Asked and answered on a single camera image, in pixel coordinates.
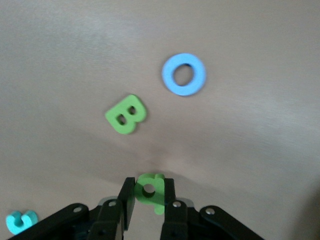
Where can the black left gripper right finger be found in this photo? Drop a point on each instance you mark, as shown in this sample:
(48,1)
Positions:
(180,222)

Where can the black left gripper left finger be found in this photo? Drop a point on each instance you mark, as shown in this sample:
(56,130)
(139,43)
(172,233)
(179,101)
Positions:
(105,220)

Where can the green foam letter q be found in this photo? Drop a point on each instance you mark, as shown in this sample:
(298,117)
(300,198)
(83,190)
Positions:
(157,190)

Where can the green foam letter B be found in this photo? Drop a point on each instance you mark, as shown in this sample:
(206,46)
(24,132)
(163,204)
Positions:
(126,102)

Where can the teal foam letter C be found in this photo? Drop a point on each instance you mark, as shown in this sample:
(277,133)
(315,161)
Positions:
(12,225)

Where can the blue foam letter O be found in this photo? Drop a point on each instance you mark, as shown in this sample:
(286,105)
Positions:
(170,80)

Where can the brown table mat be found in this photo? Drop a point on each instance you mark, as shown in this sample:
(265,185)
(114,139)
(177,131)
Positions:
(75,62)

